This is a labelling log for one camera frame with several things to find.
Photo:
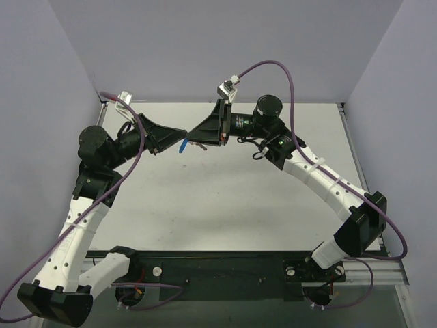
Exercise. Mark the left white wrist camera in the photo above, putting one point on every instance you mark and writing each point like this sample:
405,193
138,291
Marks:
126,97

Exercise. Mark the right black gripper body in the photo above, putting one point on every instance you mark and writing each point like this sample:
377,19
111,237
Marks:
224,122

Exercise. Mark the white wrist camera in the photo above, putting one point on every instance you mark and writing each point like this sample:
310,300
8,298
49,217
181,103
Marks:
126,97
227,89

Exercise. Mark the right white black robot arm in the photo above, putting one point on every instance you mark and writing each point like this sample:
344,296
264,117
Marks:
361,213

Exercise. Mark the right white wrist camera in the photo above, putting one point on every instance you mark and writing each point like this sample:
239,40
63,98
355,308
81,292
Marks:
227,89

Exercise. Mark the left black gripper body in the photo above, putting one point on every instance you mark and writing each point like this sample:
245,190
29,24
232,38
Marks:
149,133

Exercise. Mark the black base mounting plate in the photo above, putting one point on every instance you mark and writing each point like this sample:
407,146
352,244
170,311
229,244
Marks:
233,275

